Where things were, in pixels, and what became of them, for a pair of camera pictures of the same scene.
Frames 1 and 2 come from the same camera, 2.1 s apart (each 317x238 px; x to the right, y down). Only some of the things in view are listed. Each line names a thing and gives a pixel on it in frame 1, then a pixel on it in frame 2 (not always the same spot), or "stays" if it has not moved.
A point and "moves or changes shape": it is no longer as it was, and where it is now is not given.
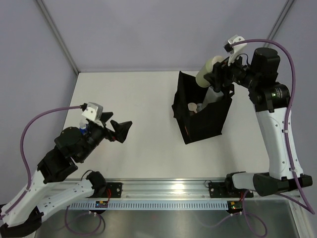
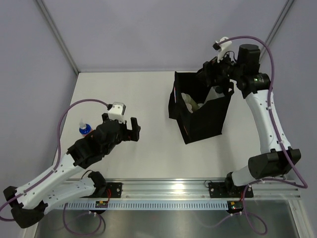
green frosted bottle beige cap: [207, 69] moves or changes shape
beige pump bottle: [192, 107] stays
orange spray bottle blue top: [83, 128] stays
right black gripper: [214, 77] stays
